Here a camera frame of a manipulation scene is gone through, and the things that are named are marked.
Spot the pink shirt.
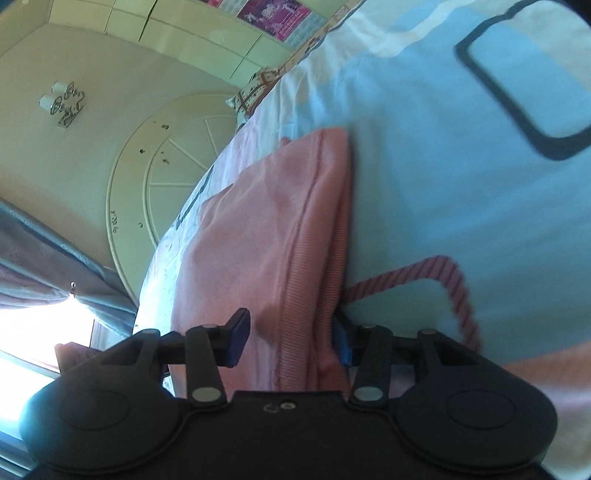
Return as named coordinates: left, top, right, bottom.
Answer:
left=170, top=127, right=356, bottom=398

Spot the wall lamp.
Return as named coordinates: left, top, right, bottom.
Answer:
left=39, top=82, right=88, bottom=128

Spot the patterned pastel bedsheet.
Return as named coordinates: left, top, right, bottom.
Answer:
left=133, top=0, right=591, bottom=444

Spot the grey curtain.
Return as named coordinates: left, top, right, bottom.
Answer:
left=0, top=198, right=139, bottom=337

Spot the purple wall poster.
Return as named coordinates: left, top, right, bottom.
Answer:
left=238, top=0, right=310, bottom=47

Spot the beige patchwork quilt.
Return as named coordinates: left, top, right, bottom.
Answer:
left=277, top=0, right=365, bottom=75

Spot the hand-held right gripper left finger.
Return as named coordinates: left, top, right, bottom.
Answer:
left=98, top=308, right=251, bottom=411

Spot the patterned pillow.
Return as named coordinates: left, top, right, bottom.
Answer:
left=225, top=67, right=283, bottom=123

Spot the cream wardrobe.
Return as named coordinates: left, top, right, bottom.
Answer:
left=44, top=0, right=338, bottom=90

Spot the white round headboard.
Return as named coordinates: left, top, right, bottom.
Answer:
left=105, top=92, right=245, bottom=301

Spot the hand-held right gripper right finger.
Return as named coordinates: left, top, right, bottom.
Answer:
left=331, top=316, right=479, bottom=411

